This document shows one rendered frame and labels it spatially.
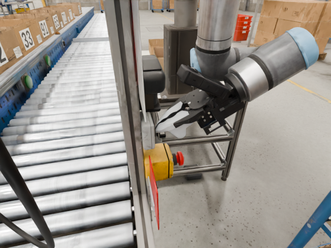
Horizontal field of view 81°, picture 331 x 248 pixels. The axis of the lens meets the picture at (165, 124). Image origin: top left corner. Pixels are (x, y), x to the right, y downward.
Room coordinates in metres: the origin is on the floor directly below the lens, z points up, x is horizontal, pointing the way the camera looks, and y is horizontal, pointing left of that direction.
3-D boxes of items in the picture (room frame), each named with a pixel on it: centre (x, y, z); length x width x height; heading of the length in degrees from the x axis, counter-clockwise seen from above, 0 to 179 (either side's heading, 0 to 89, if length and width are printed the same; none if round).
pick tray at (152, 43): (1.79, -0.05, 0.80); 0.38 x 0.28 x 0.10; 98
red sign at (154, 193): (0.30, 0.03, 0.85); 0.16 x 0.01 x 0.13; 12
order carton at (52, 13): (2.14, 1.21, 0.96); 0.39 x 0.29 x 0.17; 12
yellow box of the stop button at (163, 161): (0.41, 0.02, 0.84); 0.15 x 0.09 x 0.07; 12
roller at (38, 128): (0.70, 0.43, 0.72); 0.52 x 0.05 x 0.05; 102
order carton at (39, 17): (1.75, 1.12, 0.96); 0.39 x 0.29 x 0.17; 12
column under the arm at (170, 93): (1.04, -0.09, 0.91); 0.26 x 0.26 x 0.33; 9
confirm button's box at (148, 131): (0.37, 0.04, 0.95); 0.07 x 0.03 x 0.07; 12
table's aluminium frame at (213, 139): (1.45, -0.12, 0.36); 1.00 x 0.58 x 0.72; 9
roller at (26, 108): (0.89, 0.47, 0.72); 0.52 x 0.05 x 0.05; 102
